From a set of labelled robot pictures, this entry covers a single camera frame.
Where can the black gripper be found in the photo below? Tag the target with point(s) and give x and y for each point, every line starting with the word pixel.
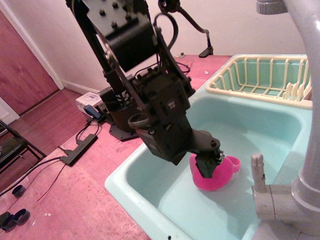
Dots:
pixel 171 141

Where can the pink plastic cup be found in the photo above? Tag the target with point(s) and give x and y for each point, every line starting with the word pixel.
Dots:
pixel 221 177

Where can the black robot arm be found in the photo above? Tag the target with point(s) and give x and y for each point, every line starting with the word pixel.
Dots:
pixel 138 65

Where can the blue adapter plug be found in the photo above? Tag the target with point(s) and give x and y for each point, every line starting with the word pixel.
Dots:
pixel 93 112

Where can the white cardboard box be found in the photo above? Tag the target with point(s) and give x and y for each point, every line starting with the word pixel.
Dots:
pixel 89 98

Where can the black usb hub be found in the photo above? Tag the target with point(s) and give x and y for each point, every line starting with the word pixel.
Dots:
pixel 79 151

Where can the cream yellow dish rack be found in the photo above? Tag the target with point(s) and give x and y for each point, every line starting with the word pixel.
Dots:
pixel 278 79

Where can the black metal chair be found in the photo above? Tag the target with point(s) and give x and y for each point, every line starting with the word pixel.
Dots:
pixel 13 148

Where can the wooden door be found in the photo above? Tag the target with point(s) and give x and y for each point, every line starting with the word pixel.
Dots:
pixel 24 83

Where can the black gooseneck camera mount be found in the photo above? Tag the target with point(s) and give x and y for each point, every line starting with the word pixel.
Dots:
pixel 172 6

